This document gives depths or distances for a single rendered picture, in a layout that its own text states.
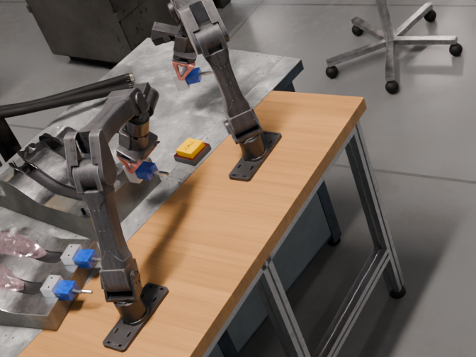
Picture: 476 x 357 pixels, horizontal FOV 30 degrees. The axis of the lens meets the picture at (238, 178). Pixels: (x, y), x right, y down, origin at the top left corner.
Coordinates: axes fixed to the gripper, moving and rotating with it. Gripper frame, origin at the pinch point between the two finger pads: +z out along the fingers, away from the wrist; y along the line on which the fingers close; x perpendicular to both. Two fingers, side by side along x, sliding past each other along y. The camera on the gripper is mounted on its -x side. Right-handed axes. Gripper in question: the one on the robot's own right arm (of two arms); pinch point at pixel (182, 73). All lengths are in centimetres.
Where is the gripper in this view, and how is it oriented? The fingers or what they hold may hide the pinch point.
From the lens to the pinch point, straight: 267.4
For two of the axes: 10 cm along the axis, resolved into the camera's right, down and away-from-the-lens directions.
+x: 9.8, 2.1, 0.4
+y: -1.1, 6.4, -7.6
